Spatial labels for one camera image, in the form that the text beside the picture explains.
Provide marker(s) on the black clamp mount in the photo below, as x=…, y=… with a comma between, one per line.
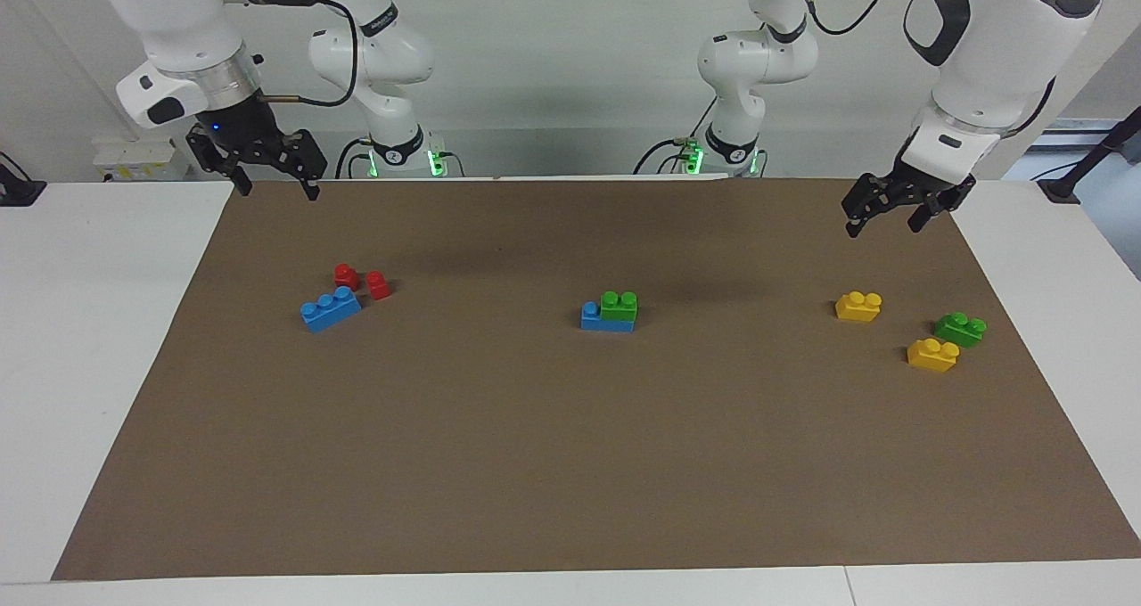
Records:
x=18, y=192

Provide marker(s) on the red one-stud block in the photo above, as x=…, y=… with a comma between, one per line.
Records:
x=379, y=286
x=346, y=277

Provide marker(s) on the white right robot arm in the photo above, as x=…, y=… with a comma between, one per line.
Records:
x=187, y=27

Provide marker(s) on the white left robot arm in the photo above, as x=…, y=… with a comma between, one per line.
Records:
x=980, y=45

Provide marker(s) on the yellow two-stud block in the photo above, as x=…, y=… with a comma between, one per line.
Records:
x=857, y=307
x=931, y=356

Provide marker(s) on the green two-stud block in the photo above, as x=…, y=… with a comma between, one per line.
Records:
x=959, y=331
x=619, y=308

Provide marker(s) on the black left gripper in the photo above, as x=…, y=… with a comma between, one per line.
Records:
x=931, y=178

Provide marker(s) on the brown table mat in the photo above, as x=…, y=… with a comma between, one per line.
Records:
x=535, y=454

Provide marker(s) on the black camera stand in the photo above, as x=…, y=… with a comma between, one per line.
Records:
x=1092, y=156

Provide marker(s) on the white wall socket box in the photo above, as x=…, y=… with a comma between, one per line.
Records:
x=138, y=159

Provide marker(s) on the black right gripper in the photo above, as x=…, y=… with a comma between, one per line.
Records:
x=242, y=129

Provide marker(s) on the blue three-stud block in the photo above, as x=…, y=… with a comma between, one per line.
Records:
x=330, y=312
x=590, y=320

